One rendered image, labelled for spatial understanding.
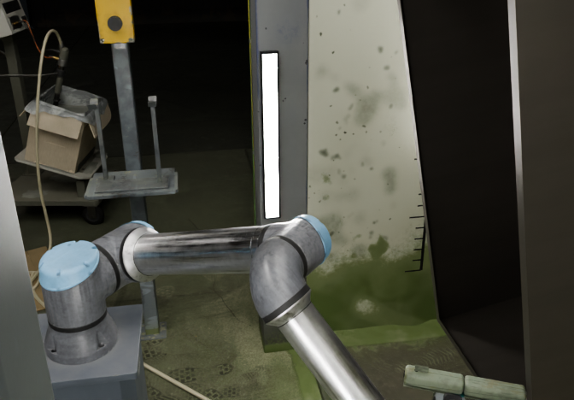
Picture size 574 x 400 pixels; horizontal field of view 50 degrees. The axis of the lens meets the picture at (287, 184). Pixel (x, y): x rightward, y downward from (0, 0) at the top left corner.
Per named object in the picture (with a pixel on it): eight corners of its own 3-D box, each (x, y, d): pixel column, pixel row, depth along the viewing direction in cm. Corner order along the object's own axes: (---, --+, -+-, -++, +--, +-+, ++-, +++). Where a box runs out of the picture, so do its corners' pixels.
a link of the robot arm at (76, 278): (33, 316, 160) (21, 258, 153) (84, 285, 173) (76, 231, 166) (73, 336, 153) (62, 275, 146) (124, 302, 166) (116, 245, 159)
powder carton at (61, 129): (43, 130, 395) (52, 73, 380) (108, 150, 400) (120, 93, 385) (7, 161, 346) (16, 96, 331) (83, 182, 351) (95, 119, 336)
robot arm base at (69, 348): (38, 368, 156) (32, 337, 152) (52, 324, 173) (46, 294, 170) (114, 360, 159) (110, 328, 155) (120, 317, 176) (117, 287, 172)
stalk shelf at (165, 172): (175, 171, 242) (175, 167, 241) (175, 194, 222) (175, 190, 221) (94, 176, 237) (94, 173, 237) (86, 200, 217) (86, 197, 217)
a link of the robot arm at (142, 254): (73, 244, 169) (292, 229, 125) (120, 219, 183) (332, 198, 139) (92, 293, 173) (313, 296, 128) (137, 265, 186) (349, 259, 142)
